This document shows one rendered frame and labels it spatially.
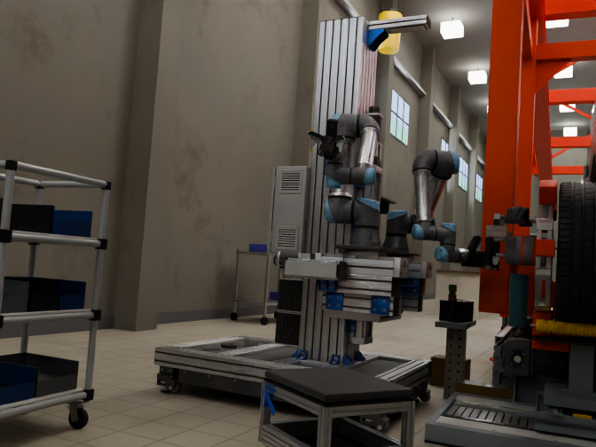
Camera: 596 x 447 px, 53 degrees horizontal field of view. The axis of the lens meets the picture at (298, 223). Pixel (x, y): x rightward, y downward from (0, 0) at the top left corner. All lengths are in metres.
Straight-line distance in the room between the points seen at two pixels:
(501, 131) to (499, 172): 0.23
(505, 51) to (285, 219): 1.56
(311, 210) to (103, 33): 3.33
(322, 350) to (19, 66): 3.34
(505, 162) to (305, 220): 1.16
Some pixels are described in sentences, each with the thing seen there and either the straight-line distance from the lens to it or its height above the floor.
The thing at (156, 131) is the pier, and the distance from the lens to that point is 5.88.
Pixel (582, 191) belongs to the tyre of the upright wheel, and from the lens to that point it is 2.89.
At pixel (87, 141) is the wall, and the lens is 5.62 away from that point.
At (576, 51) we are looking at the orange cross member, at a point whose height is 2.65.
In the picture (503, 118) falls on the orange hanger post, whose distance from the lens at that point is 3.55.
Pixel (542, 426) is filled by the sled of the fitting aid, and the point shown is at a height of 0.11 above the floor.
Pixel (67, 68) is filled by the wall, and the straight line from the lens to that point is 5.55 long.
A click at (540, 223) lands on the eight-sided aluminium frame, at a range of 2.78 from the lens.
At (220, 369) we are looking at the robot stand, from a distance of 3.06.
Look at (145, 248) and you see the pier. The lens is 5.75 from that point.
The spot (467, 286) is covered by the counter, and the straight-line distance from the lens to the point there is 10.73.
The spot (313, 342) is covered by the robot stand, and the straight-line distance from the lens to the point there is 3.13.
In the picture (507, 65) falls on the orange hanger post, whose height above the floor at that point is 1.90.
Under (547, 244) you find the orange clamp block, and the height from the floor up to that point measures 0.86.
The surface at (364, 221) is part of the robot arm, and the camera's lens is 2.83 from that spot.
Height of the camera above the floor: 0.71
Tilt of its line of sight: 4 degrees up
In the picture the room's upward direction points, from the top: 4 degrees clockwise
